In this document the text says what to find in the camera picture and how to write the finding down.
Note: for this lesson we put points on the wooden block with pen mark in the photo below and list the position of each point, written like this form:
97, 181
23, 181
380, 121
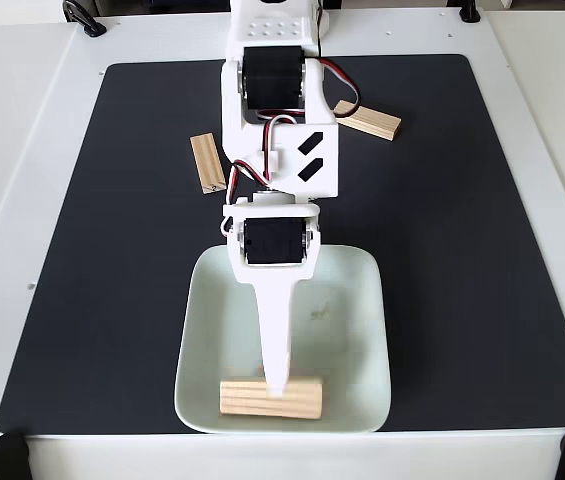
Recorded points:
207, 165

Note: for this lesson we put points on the pale green square plate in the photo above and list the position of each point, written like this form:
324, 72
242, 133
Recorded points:
352, 300

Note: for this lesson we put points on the black rubber mat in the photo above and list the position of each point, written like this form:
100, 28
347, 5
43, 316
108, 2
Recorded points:
112, 250

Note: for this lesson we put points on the black table clamp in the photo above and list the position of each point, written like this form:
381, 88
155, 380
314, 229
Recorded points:
84, 20
469, 10

